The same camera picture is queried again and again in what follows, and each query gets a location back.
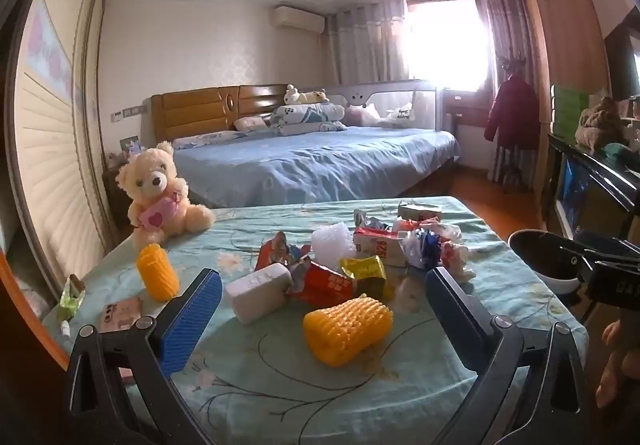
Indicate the small white tube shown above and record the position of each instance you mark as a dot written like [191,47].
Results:
[66,330]

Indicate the green candy wrapper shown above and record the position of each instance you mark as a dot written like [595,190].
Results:
[70,300]

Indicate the grey bed guard rail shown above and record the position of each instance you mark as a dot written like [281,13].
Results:
[390,95]

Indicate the red white carton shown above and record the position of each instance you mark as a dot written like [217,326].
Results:
[380,245]

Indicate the cream teddy bear pink heart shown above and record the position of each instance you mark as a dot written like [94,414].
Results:
[150,180]

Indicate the yellow green snack packet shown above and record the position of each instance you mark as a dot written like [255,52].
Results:
[367,270]

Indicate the dark red coat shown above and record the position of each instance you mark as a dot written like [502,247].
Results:
[512,112]

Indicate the crumpled foil wrapper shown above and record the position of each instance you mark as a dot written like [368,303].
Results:
[370,220]

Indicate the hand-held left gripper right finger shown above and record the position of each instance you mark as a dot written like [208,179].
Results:
[450,310]

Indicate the white printed bag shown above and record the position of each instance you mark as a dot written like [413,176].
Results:
[401,112]

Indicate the stack of green boxes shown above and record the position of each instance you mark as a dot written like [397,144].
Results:
[567,110]

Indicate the white yellow plush toy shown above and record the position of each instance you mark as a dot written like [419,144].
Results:
[305,96]

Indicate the teal floral tablecloth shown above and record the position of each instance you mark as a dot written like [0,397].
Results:
[260,375]

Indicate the small brown box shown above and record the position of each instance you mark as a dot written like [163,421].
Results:
[120,315]

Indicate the green cloth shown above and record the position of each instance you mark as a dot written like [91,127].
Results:
[617,151]

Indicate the red snack wrapper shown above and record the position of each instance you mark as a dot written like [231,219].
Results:
[325,287]

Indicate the cartoon print snack wrapper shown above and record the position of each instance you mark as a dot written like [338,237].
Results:
[280,250]

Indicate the yellow corn toy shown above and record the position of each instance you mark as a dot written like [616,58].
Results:
[345,330]
[157,275]

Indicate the blue print pillow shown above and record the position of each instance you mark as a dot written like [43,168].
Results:
[210,139]

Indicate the pink plush toy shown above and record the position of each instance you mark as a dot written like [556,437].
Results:
[362,115]

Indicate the black cabinet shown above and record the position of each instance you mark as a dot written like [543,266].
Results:
[600,195]

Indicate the wooden window desk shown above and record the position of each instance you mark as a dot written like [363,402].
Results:
[467,107]

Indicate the bed with blue sheet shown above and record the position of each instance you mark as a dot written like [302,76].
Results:
[310,160]

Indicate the wall switch panel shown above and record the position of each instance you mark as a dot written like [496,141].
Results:
[129,112]

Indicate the brown plush toy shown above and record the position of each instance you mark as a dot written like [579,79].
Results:
[600,122]

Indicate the black trash bin white rim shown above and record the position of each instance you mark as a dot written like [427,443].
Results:
[537,255]

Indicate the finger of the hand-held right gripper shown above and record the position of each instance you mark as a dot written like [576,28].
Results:
[607,252]

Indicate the black television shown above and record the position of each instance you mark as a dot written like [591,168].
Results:
[622,62]

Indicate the small green carton box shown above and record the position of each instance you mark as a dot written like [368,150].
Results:
[420,211]

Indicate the grey dotted curtain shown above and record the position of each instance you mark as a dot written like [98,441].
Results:
[502,25]
[365,42]

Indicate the bright window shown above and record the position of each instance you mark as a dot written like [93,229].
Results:
[445,40]

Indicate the white air conditioner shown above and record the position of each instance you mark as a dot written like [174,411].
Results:
[298,18]

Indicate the wooden wardrobe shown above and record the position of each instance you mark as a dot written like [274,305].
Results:
[565,35]

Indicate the person's right hand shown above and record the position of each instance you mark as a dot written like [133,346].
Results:
[617,365]

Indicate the wooden nightstand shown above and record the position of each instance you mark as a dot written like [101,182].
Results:
[117,197]

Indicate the blue white bag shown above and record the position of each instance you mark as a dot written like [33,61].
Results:
[422,247]

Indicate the orange white plastic bag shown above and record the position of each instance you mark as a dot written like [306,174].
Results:
[454,250]

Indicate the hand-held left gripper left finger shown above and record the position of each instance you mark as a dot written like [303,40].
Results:
[192,320]

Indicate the photo frame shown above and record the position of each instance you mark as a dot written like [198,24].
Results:
[129,145]

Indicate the small white pillow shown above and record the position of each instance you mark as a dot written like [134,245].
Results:
[252,123]

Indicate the white foam block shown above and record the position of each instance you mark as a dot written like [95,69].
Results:
[257,292]

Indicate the wooden headboard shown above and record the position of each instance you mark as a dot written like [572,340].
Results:
[200,110]

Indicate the white sliding wardrobe door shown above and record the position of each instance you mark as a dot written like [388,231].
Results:
[55,165]

